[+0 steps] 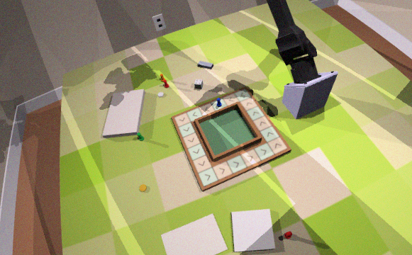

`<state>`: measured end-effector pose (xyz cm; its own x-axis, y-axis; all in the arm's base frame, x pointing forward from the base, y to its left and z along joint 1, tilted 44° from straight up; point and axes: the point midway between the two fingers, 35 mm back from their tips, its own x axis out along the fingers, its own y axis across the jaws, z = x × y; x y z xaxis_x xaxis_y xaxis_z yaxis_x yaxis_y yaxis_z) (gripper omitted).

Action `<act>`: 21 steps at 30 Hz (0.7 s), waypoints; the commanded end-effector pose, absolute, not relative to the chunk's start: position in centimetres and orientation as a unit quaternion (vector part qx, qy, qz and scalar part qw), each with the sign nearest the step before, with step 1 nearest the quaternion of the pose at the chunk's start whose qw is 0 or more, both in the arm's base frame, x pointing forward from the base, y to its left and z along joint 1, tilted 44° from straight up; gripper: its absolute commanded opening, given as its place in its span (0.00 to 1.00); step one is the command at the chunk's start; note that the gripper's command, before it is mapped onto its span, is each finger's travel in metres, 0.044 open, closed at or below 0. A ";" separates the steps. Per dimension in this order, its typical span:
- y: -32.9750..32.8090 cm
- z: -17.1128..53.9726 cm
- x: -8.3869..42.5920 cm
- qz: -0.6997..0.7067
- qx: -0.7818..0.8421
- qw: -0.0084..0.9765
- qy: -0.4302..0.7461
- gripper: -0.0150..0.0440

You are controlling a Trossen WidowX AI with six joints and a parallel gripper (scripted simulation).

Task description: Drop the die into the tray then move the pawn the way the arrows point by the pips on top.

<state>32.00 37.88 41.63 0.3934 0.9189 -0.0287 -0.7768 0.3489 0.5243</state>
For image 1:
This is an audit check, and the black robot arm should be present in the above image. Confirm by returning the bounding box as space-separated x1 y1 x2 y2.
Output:
267 0 322 84

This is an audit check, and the white square tile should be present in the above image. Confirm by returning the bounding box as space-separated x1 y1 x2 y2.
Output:
232 209 275 252

